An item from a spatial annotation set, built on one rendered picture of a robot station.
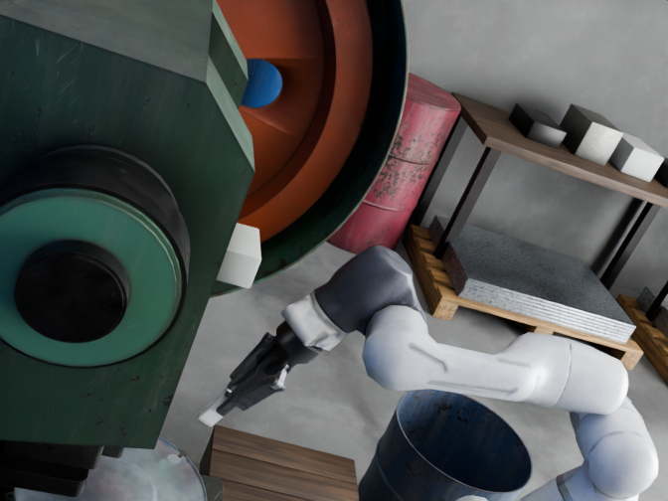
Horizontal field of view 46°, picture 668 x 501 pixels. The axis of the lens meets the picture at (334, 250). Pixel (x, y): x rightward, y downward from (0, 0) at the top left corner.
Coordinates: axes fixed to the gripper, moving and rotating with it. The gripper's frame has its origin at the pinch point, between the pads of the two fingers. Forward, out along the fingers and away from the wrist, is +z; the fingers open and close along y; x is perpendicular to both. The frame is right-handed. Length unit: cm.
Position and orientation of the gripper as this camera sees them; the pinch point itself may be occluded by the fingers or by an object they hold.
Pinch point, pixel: (219, 408)
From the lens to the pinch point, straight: 130.9
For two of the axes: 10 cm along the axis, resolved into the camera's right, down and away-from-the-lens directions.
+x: -6.6, -5.8, -4.7
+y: -1.6, -5.0, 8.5
